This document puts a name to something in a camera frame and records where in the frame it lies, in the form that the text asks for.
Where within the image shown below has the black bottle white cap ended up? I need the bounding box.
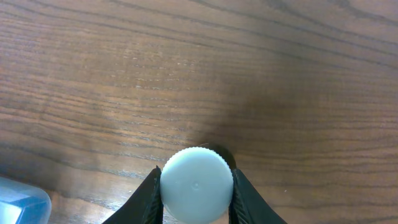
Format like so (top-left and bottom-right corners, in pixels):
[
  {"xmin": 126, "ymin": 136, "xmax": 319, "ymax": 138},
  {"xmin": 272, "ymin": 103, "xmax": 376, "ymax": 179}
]
[{"xmin": 160, "ymin": 143, "xmax": 236, "ymax": 223}]

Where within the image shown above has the clear plastic container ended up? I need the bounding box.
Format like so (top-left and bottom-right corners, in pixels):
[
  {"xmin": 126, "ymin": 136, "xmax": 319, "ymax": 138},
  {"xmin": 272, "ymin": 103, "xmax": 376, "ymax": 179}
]
[{"xmin": 1, "ymin": 177, "xmax": 52, "ymax": 224}]

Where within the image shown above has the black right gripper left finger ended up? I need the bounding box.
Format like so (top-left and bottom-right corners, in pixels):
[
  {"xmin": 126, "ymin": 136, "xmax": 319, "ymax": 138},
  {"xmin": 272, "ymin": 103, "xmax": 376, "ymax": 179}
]
[{"xmin": 103, "ymin": 166, "xmax": 164, "ymax": 224}]

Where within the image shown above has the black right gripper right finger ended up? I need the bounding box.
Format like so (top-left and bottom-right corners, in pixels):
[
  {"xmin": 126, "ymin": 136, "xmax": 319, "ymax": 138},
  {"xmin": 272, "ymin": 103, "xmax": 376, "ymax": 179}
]
[{"xmin": 228, "ymin": 169, "xmax": 287, "ymax": 224}]

